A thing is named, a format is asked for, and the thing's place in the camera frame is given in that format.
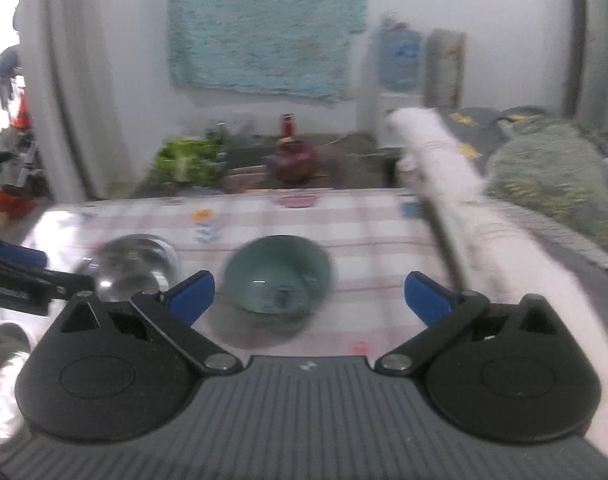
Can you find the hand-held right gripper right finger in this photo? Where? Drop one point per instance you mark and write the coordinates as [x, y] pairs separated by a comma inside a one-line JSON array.
[[425, 297]]

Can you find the red bottle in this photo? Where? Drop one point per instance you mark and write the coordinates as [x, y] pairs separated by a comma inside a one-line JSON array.
[[287, 127]]

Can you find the napa cabbage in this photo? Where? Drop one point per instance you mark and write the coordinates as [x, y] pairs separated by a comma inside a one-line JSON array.
[[186, 160]]

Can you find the stainless steel bowl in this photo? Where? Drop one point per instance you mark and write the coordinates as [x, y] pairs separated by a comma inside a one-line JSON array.
[[129, 262]]

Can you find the worn cardboard panel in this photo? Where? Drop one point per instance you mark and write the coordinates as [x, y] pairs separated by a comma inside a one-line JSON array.
[[446, 67]]

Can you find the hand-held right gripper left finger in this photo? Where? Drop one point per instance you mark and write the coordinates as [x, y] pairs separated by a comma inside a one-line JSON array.
[[191, 296]]

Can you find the red hanging cloth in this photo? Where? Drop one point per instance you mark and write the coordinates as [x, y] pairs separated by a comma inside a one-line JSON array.
[[21, 110]]

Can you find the green patterned pillow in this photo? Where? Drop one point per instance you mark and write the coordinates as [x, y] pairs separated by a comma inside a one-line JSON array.
[[549, 170]]

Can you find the teal ceramic bowl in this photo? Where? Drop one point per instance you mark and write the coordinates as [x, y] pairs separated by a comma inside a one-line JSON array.
[[276, 280]]

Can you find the green glass bottles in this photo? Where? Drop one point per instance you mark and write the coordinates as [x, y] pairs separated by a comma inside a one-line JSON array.
[[216, 131]]

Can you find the white curtain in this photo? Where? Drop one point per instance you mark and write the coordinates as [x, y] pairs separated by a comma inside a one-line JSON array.
[[79, 85]]

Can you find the dark low table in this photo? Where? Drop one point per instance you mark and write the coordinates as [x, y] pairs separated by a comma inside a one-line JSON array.
[[344, 162]]

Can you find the blue water jug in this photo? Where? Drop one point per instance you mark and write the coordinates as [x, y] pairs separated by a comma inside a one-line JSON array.
[[400, 55]]

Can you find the checked printed tablecloth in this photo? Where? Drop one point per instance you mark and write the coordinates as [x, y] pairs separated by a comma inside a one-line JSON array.
[[364, 240]]

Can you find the dark hanging garment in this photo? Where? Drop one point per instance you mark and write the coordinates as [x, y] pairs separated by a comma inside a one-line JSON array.
[[4, 62]]

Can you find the rolled white bolster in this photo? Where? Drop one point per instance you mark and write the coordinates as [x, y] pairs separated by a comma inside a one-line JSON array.
[[449, 160]]

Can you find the stainless steel plate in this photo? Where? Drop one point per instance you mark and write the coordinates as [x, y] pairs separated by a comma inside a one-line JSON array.
[[1, 385]]

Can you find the blue wall cloth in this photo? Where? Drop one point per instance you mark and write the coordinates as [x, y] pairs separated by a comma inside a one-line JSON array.
[[264, 25]]

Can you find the white water dispenser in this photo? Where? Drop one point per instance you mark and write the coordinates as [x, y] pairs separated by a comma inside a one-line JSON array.
[[371, 105]]

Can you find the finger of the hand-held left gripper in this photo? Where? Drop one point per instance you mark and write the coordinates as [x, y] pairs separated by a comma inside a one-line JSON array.
[[21, 256]]

